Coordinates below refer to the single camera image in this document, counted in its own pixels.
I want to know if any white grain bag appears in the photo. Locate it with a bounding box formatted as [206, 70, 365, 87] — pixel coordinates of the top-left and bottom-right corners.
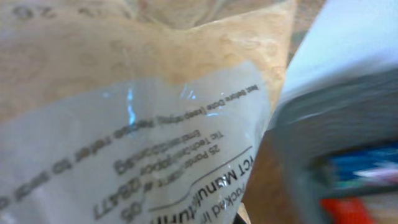
[1, 1, 297, 224]

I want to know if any grey plastic shopping basket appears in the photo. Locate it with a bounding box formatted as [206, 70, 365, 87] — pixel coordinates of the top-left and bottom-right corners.
[272, 69, 397, 223]

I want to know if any orange spaghetti packet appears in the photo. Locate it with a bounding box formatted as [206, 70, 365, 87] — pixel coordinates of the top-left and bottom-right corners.
[319, 194, 398, 224]

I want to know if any blue tissue pack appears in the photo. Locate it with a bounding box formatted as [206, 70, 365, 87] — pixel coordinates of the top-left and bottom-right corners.
[326, 144, 397, 189]

